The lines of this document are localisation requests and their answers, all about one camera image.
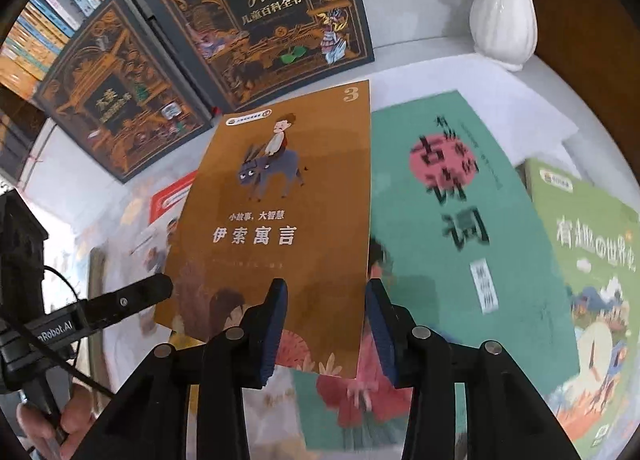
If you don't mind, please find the brown cover story book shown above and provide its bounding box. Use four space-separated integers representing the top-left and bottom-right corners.
154 80 372 380

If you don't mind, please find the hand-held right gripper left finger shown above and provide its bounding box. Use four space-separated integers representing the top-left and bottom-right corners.
72 278 289 460

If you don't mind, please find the teal green poetry book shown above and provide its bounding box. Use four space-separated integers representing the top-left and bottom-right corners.
292 90 582 455

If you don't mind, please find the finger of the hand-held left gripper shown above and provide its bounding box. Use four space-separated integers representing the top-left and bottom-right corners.
82 272 175 331

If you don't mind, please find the dark ornate encyclopedia book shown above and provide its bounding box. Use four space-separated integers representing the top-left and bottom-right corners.
130 0 376 113
32 0 216 185

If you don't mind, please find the black cable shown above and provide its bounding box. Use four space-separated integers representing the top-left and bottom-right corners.
0 266 117 398

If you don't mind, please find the white ribbed vase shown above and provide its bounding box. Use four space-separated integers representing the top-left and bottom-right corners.
470 0 546 71

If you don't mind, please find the light green cover book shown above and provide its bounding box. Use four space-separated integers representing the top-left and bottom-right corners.
522 157 640 451

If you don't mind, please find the red and white book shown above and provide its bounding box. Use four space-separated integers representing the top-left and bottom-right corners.
89 171 201 341

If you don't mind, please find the person's left hand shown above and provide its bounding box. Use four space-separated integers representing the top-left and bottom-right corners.
15 382 101 460

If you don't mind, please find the row of shelf books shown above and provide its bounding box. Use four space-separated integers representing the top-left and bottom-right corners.
0 0 126 90

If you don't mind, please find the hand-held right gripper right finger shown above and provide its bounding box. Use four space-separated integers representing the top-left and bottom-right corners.
365 278 583 460

